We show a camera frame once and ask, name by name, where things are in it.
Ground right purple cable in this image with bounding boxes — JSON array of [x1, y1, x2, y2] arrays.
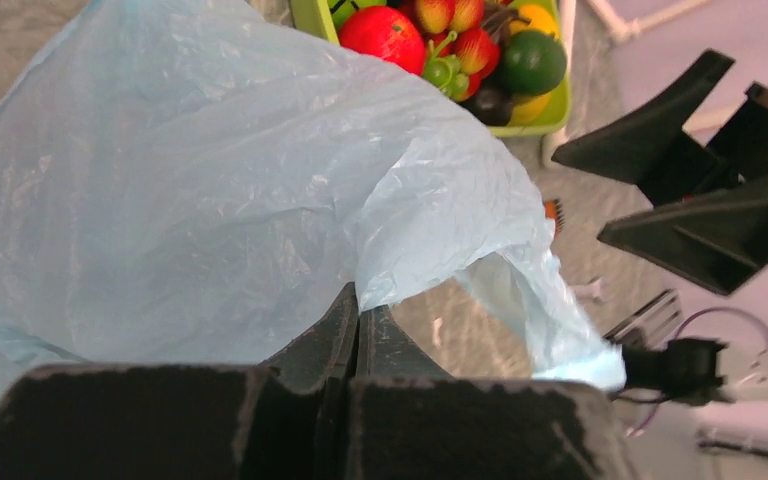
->
[[625, 305, 768, 439]]

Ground yellow fake lemon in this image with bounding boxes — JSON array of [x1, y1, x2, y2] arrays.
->
[[508, 3, 560, 38]]

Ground red fake apple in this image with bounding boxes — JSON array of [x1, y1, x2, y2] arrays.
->
[[337, 5, 426, 76]]

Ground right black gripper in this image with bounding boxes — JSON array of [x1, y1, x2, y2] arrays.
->
[[552, 49, 768, 296]]

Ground green fake grapes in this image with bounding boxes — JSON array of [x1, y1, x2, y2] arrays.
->
[[421, 31, 470, 101]]

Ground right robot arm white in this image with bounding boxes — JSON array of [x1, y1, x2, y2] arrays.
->
[[553, 49, 768, 406]]

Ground yellow fake fruit front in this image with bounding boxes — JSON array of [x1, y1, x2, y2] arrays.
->
[[508, 93, 552, 126]]

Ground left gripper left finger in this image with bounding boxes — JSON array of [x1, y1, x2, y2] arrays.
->
[[261, 283, 360, 392]]

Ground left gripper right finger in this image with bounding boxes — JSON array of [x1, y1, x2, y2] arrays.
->
[[356, 306, 451, 378]]

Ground green plastic fruit basket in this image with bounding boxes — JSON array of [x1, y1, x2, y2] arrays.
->
[[289, 0, 571, 138]]

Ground blue plastic bag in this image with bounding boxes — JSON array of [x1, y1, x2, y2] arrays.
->
[[0, 1, 626, 396]]

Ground green fake avocado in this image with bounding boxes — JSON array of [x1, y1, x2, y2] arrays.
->
[[497, 30, 568, 97]]

